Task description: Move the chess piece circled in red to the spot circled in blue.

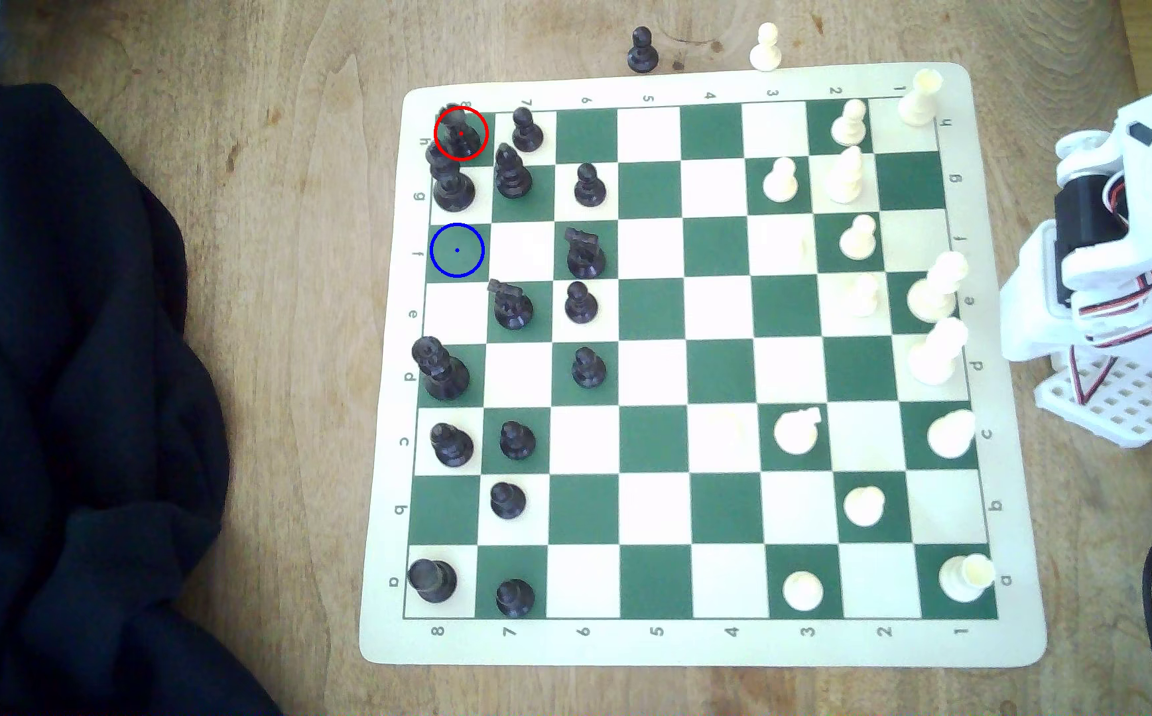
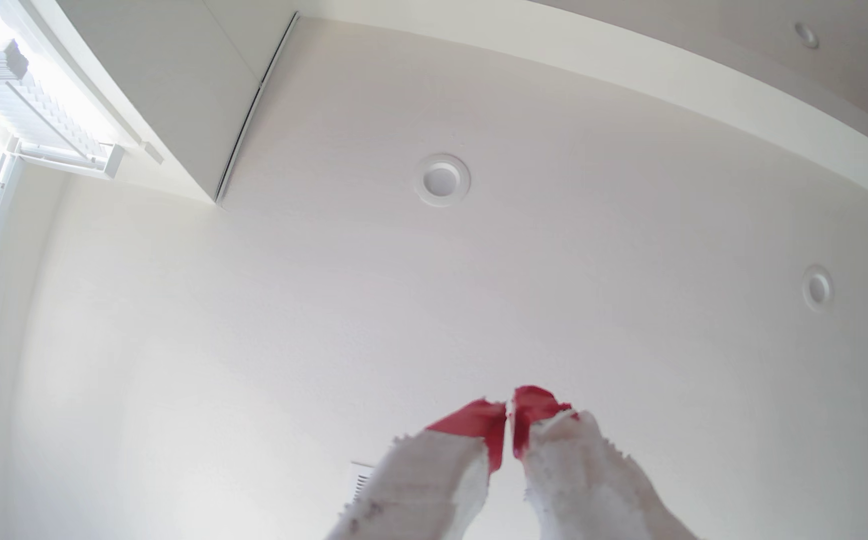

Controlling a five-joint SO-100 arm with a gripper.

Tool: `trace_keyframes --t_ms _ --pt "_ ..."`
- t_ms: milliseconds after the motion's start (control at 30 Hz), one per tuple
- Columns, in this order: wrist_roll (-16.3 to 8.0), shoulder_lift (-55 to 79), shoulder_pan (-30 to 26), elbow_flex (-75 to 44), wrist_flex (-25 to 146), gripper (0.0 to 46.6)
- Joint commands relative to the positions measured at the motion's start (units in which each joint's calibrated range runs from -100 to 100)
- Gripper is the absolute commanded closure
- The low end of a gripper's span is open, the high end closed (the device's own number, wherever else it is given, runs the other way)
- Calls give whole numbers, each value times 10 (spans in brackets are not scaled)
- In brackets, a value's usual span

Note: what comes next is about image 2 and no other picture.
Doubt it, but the white air vent grille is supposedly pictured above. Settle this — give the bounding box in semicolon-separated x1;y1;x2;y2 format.
349;461;376;505

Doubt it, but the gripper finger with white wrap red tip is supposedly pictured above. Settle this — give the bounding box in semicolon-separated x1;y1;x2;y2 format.
326;398;508;540
512;385;699;540

